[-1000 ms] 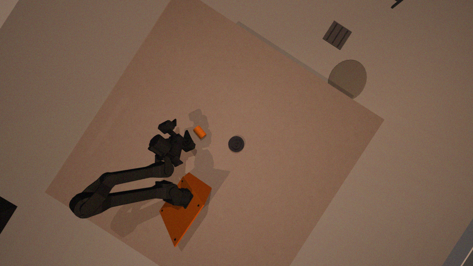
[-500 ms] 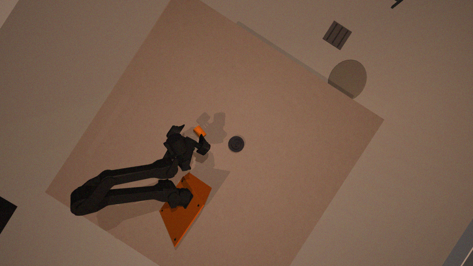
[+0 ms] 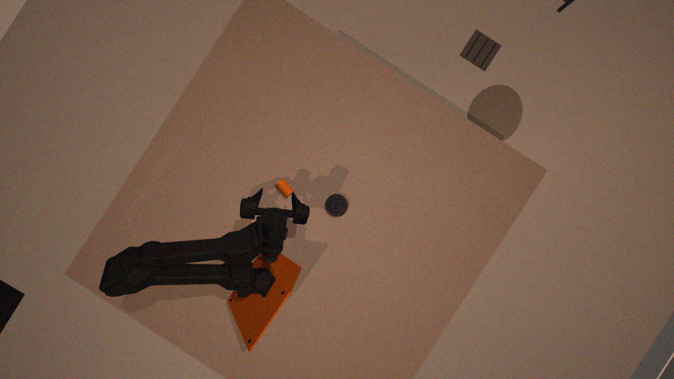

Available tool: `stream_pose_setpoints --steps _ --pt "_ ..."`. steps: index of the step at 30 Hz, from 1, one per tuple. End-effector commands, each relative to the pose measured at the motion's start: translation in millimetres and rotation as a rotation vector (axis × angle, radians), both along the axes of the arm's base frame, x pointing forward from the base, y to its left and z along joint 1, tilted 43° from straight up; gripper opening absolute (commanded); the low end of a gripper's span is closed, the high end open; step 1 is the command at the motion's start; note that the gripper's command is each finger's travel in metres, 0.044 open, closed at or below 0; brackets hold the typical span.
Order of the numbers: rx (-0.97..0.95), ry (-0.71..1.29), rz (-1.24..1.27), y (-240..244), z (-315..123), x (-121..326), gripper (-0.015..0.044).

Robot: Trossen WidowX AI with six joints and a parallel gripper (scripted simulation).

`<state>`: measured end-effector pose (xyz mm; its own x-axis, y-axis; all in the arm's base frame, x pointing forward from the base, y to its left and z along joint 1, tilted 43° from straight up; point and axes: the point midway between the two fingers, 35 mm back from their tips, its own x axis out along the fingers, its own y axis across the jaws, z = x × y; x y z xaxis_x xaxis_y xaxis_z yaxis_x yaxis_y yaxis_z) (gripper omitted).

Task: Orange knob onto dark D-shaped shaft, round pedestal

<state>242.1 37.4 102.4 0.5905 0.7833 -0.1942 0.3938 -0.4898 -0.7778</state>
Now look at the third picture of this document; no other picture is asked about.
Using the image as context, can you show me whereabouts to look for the orange knob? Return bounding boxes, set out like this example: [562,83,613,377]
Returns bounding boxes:
[275,179,294,198]

